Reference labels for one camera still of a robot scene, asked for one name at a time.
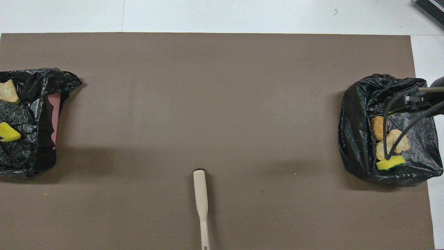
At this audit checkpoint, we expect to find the yellow green sponge piece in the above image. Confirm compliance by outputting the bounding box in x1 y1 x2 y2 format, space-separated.
376 155 406 171

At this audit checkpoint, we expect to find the orange striped toy croissant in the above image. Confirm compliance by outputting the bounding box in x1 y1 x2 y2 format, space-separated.
0 80 20 105
388 129 410 153

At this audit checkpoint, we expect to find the dark ribbed grille device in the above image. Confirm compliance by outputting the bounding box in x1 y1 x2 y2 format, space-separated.
413 0 444 30

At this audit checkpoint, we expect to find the brown table mat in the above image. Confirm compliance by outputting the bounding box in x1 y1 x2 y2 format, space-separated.
0 32 436 250

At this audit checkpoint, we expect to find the pale yellow toy pastry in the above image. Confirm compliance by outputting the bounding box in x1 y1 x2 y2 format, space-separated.
376 140 396 161

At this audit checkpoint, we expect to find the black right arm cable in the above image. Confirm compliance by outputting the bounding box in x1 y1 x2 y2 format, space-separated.
383 89 444 161

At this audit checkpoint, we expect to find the beige brush with black bristles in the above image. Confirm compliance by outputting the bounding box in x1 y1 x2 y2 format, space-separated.
193 169 211 250

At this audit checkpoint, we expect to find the pink bin box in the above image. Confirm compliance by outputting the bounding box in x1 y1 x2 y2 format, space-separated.
47 94 61 150

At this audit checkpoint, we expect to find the plain yellow sponge piece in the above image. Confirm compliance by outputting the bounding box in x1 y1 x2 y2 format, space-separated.
0 122 22 142

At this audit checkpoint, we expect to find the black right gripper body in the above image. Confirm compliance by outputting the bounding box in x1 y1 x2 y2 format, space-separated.
404 93 444 112

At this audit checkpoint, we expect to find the brown cracked toy bread roll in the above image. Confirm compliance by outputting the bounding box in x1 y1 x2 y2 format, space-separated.
370 116 387 141

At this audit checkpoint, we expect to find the black trash bag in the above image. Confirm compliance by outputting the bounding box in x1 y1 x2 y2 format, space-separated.
0 68 83 177
338 73 444 187

